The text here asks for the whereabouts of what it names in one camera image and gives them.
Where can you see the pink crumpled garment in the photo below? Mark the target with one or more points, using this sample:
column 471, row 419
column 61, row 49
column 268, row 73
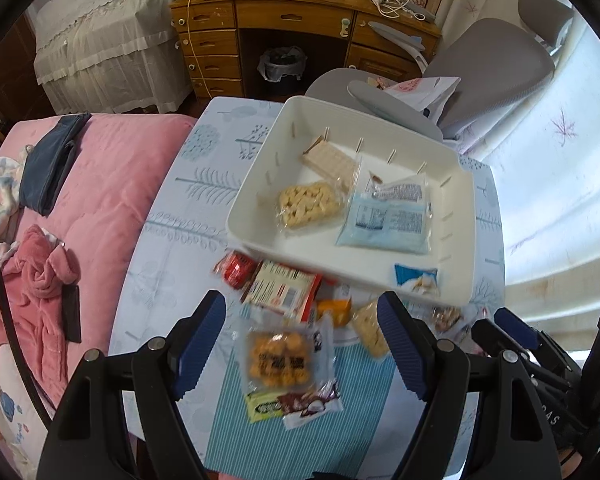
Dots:
column 35, row 270

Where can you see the dark blue cloth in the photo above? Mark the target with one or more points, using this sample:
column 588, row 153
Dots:
column 49, row 163

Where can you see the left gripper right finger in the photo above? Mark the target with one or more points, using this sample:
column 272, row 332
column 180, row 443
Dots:
column 511, row 438

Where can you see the wafer snack in clear wrap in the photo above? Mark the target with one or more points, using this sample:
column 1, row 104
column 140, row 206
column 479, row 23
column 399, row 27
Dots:
column 332, row 164

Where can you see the pale cracker pack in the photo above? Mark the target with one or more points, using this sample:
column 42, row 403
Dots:
column 365, row 323

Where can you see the tree print white sheet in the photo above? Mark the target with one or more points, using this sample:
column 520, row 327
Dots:
column 185, row 236

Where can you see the black bin under desk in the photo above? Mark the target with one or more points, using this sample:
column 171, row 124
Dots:
column 277, row 64

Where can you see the white lace covered furniture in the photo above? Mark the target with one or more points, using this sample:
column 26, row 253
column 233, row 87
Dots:
column 108, row 56

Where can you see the pink quilt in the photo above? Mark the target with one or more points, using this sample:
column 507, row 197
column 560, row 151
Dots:
column 121, row 163

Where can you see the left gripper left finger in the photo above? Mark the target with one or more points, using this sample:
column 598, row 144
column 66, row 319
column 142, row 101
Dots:
column 88, row 437

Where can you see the blue white snack packet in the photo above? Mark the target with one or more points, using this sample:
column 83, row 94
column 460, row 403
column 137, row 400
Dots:
column 418, row 281

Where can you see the clear printed snack wrapper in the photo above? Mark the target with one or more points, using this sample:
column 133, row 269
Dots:
column 413, row 189

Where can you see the light blue snack bag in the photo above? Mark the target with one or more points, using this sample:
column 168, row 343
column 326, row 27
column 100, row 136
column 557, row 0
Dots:
column 386, row 224

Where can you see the green yellow small snack packet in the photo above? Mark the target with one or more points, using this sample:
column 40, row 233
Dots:
column 264, row 405

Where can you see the brown white chocolate wrapper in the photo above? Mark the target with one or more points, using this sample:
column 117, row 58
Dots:
column 300, row 408

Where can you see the red round candy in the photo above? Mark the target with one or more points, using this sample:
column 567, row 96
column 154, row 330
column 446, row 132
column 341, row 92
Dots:
column 235, row 269

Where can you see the white plastic storage bin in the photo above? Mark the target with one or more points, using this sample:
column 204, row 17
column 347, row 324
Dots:
column 386, row 151

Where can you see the orange puff snack pack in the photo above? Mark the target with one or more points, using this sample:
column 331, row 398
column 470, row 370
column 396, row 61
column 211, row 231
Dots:
column 276, row 355

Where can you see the grey office chair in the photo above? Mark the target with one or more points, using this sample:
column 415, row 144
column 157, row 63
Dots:
column 492, row 67

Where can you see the clear pack of pale noodles snack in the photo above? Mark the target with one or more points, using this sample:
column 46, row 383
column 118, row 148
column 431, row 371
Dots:
column 311, row 206

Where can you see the orange oats bar packet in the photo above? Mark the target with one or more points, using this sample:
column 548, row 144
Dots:
column 338, row 309

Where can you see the wooden desk with drawers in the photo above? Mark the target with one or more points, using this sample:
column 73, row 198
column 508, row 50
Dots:
column 222, row 42

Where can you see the red white box snack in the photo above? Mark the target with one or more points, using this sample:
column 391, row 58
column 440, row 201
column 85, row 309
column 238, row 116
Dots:
column 283, row 290

